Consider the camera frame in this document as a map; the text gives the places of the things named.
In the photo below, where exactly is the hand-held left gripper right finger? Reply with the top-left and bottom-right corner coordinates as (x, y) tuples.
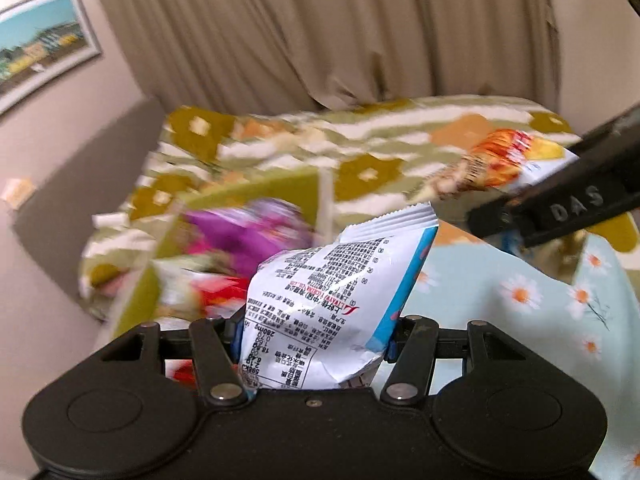
(381, 316), (531, 403)

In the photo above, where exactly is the white wall socket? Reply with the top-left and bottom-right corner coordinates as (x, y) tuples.
(4, 177), (37, 210)

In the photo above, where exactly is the framed wall picture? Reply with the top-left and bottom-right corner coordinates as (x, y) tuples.
(0, 0), (103, 117)

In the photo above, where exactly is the red white snack packet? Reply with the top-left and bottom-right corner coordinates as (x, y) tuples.
(155, 255), (251, 321)

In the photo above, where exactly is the beige curtain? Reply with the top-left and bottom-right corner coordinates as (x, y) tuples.
(85, 0), (561, 112)

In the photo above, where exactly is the floral striped blanket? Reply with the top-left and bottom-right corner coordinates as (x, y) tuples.
(80, 95), (640, 321)

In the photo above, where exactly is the orange red snack packet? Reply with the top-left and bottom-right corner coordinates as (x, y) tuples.
(425, 129), (581, 202)

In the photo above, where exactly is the purple snack packet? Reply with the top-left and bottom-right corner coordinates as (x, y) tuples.
(184, 199), (323, 277)

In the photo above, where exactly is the green lined cardboard box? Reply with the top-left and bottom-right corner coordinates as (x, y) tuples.
(107, 165), (333, 342)

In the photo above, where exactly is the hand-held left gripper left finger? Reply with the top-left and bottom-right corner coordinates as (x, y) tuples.
(100, 317), (249, 406)

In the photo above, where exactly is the grey headboard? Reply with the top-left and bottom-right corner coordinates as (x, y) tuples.
(12, 97), (167, 332)

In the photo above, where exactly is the light blue daisy sheet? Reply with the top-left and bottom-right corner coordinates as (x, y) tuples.
(392, 220), (640, 480)

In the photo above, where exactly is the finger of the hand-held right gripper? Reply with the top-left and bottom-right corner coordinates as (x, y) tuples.
(574, 107), (640, 161)
(467, 144), (640, 248)

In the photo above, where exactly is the white blue snack packet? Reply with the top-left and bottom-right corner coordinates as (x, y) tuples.
(239, 201), (440, 391)

